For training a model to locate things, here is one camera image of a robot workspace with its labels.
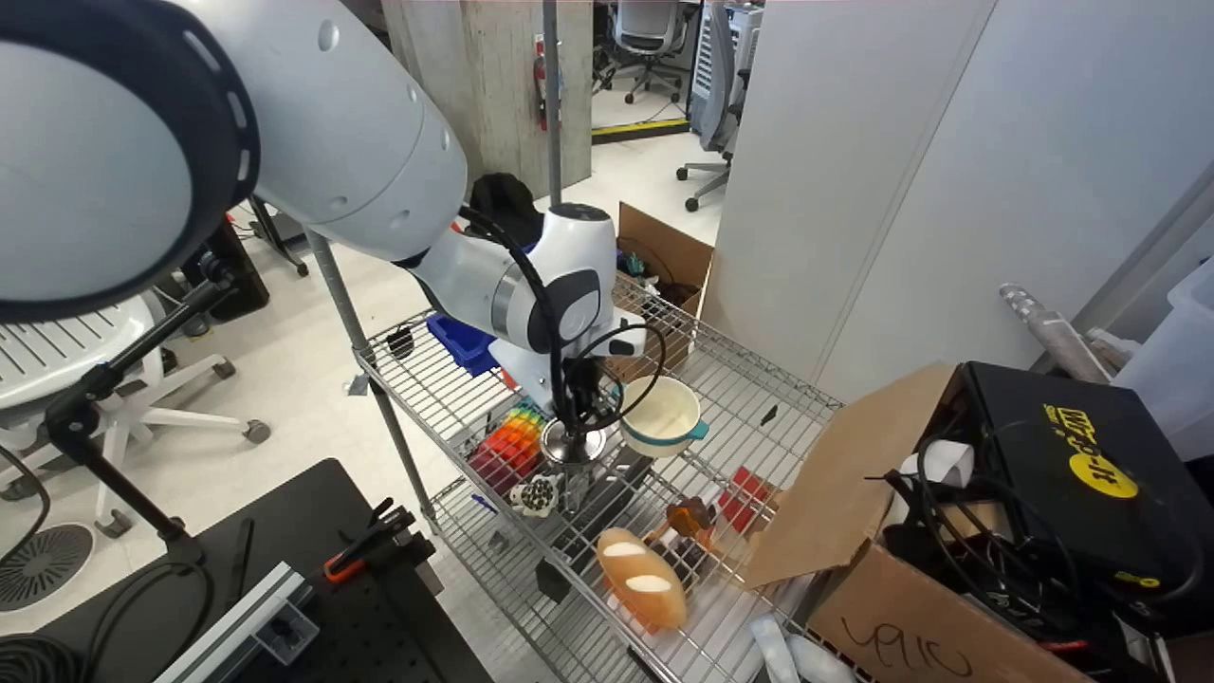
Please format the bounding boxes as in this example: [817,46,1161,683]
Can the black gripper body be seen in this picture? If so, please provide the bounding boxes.
[548,346,632,431]

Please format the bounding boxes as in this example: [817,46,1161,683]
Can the small silver pot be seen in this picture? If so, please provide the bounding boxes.
[541,416,615,476]

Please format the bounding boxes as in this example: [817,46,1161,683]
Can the large open cardboard box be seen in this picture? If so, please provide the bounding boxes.
[739,359,1214,683]

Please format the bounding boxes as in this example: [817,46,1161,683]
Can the orange and red toy blocks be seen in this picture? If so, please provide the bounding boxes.
[467,403,551,497]

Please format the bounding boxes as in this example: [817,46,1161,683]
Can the small white checkered toy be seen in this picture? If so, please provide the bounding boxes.
[506,469,565,524]

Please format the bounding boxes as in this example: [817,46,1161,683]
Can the cream bowl with teal rim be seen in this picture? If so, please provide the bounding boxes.
[615,371,715,462]

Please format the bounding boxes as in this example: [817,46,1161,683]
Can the small brown toy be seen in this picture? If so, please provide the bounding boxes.
[663,494,720,548]

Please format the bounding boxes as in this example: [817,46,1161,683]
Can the blue plastic bin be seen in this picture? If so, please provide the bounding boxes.
[423,312,503,378]

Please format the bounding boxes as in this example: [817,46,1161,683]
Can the cardboard box with black label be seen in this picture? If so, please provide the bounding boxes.
[604,198,720,384]

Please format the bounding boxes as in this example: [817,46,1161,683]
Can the brown bread loaf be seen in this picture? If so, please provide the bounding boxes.
[592,524,696,640]

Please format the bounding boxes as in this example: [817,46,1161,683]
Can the red toy box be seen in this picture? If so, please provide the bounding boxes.
[715,462,778,541]

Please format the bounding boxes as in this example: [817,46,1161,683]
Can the crumpled clear plastic bag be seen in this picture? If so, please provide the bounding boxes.
[745,609,867,683]

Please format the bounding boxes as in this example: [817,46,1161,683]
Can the black work table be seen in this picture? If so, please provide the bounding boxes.
[35,454,503,683]

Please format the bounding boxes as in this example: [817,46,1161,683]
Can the grey office chair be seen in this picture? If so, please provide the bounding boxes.
[587,0,696,107]
[673,0,769,215]

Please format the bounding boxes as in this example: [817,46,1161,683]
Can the black case with yellow logo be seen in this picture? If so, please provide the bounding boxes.
[936,359,1214,637]

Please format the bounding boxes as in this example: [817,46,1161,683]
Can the black round floor base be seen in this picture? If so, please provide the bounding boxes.
[0,519,99,619]

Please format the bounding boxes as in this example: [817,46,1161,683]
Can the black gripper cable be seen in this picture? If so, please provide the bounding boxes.
[604,317,673,431]

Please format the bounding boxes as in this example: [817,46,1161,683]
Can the silver wire shelf rack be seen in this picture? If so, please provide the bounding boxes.
[339,294,852,683]

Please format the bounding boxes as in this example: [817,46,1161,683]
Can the grey metal rack post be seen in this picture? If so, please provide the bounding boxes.
[309,232,446,524]
[541,0,571,212]

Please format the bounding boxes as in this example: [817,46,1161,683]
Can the black clamp with orange handle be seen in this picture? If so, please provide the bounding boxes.
[318,494,439,593]

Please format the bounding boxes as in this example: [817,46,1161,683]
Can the aluminium extrusion rail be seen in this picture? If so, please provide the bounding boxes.
[150,559,322,683]

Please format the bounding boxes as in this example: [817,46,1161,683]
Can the black camera tripod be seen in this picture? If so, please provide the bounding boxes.
[42,277,248,576]

